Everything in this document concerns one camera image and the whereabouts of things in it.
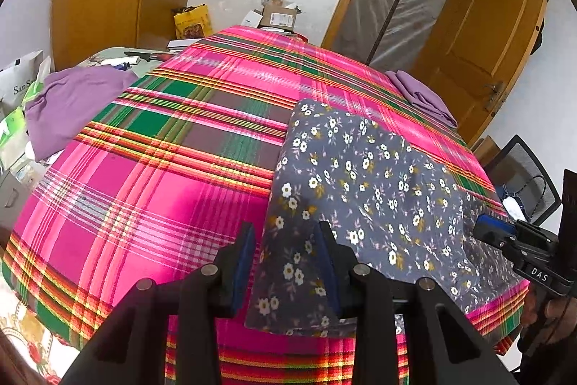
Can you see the cardboard box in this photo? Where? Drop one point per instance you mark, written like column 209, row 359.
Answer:
column 279, row 17

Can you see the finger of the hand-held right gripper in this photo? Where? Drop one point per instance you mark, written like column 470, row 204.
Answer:
column 493, row 228

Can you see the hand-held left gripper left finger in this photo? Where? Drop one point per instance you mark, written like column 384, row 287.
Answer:
column 239, row 276

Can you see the white paper shopping bag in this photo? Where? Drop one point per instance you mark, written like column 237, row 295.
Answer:
column 18, row 83

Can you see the pink green plaid blanket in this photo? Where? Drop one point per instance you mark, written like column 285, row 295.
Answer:
column 157, row 168

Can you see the yellow paper bag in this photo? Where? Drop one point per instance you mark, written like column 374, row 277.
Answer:
column 191, row 22

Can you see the black office chair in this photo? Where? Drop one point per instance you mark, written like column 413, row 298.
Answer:
column 523, row 159

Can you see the crumpled purple cloth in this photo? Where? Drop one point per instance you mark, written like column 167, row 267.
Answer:
column 72, row 105

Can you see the green packet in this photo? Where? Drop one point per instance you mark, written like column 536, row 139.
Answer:
column 11, row 132

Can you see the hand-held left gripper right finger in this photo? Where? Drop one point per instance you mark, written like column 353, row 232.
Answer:
column 328, row 276

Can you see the wooden door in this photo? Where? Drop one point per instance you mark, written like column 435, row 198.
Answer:
column 487, row 37

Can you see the rose print bedsheet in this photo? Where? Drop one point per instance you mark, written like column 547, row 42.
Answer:
column 27, row 322

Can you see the folded purple cloth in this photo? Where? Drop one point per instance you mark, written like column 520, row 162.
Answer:
column 423, row 96

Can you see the person's right forearm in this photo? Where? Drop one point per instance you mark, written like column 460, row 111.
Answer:
column 550, row 362

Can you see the person's right hand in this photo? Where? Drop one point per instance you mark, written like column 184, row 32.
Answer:
column 532, row 310

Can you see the white carton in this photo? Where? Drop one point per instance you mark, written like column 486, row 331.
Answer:
column 251, row 18

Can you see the grey floral garment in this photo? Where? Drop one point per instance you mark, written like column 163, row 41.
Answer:
column 369, row 186

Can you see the cardboard sheet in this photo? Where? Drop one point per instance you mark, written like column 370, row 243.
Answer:
column 484, row 148

